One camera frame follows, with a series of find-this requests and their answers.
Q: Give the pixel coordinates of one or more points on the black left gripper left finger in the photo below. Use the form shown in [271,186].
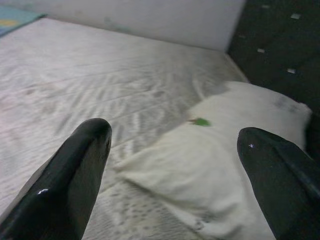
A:
[57,190]

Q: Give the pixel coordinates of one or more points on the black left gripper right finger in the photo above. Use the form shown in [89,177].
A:
[285,190]

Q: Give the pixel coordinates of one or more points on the white pillow with tree print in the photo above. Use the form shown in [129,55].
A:
[200,162]

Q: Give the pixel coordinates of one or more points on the grey quilted mattress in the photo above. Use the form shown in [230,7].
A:
[100,82]

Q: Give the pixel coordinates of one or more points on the dark tufted headboard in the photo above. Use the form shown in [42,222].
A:
[275,37]

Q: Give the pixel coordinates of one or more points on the teal colourful patterned blanket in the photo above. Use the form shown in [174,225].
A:
[15,20]

